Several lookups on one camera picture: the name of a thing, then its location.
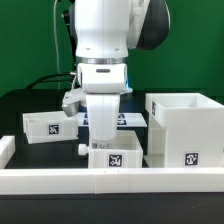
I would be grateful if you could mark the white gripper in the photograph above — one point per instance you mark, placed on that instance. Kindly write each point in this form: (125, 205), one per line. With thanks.
(102, 85)

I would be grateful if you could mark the white front drawer tray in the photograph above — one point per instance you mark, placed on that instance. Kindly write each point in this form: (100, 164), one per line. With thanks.
(124, 152)

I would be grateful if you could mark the white drawer tray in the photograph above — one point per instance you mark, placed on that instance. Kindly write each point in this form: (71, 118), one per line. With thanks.
(53, 126)
(124, 152)

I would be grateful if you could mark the white drawer cabinet box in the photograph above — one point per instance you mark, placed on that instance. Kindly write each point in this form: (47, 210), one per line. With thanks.
(185, 130)

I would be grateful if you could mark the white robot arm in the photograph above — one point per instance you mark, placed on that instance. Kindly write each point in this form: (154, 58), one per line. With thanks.
(105, 30)

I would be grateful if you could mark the white rear drawer tray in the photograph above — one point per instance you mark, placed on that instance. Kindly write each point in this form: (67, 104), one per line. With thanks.
(53, 126)

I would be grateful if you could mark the white fiducial marker sheet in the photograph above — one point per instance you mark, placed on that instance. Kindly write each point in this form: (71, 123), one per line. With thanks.
(124, 120)

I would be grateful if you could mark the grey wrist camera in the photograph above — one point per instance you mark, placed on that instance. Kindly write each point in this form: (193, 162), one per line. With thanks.
(74, 101)

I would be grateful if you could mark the white U-shaped fence wall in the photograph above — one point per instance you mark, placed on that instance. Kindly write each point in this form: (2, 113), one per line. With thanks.
(103, 181)

